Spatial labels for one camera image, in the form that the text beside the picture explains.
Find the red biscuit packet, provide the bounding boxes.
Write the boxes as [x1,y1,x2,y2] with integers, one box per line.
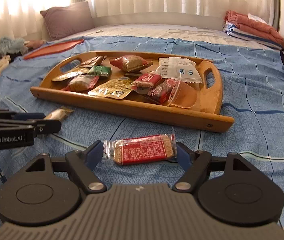
[103,133,177,166]

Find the pink cake packet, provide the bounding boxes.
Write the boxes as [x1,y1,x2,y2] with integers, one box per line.
[62,75,99,92]

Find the jelly cup with red lid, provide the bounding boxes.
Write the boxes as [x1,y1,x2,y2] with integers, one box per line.
[167,77,198,109]

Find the large gold snack packet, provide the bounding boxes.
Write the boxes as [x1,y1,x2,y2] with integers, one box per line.
[52,67,90,82]

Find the green snack packet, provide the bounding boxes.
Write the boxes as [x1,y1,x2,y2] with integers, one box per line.
[87,65,111,77]

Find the small red square packet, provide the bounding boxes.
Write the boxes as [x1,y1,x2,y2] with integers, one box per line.
[130,73,162,94]

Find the brown nut bar packet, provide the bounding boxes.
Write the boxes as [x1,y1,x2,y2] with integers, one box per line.
[78,56,107,68]

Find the white snack packet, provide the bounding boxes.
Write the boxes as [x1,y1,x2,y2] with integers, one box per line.
[155,57,202,83]

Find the red snack bag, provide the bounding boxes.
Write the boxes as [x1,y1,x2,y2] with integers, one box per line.
[109,55,153,73]

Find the brown cream wafer packet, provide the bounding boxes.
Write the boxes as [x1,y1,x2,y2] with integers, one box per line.
[44,106,73,121]

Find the wooden serving tray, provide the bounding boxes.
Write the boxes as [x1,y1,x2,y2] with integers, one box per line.
[29,50,235,133]

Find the gold snack packet in tray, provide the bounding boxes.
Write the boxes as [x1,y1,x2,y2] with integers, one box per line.
[88,76,134,100]

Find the red plastic tray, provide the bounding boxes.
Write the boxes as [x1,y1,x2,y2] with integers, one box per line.
[23,39,84,60]

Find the blue checked bed sheet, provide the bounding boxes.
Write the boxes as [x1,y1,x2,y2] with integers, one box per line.
[0,35,284,233]

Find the purple pillow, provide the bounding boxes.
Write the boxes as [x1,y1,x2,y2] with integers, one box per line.
[40,1,94,40]

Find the folded red and striped blankets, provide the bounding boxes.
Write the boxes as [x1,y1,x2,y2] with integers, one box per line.
[223,10,284,50]

